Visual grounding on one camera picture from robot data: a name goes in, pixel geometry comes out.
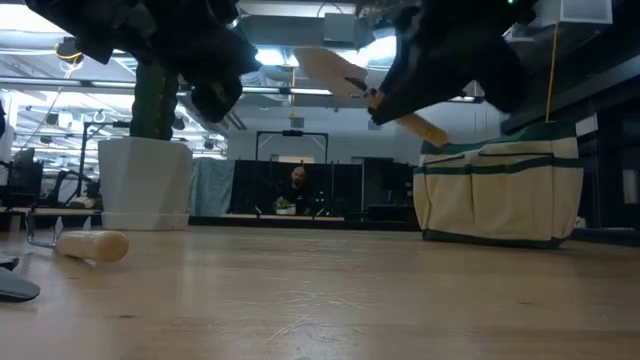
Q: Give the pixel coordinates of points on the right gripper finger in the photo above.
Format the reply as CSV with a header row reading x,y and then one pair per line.
x,y
400,100

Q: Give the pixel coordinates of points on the cream and green gardening bag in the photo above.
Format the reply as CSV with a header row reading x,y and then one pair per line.
x,y
500,195

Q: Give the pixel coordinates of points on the dark green pruning shears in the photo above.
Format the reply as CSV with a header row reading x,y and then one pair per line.
x,y
15,287

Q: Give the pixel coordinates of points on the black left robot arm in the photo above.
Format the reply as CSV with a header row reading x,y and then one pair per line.
x,y
75,25

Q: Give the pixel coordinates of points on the tall green cactus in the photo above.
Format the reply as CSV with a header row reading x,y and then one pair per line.
x,y
155,105

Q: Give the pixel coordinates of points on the black cabinet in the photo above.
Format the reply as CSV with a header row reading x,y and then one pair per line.
x,y
385,190

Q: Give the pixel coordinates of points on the grey ceiling box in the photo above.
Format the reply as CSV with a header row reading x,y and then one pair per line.
x,y
340,27

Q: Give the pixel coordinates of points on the long tube ceiling light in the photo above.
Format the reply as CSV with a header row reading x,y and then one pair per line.
x,y
300,91

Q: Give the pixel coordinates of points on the person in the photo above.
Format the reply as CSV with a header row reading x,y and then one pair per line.
x,y
298,187

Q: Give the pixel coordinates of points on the grey cloth cover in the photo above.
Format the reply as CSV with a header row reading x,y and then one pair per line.
x,y
212,185

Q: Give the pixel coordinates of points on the black partition panel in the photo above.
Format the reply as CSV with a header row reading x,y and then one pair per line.
x,y
250,185

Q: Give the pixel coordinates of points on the white faceted plant pot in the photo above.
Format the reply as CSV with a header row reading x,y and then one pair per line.
x,y
145,185

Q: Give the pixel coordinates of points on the small potted plant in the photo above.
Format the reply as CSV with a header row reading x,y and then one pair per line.
x,y
285,205

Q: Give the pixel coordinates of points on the black background rig frame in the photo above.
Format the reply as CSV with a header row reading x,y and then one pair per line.
x,y
292,133

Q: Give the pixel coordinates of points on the black aluminium table frame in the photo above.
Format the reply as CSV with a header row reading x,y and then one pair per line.
x,y
300,222

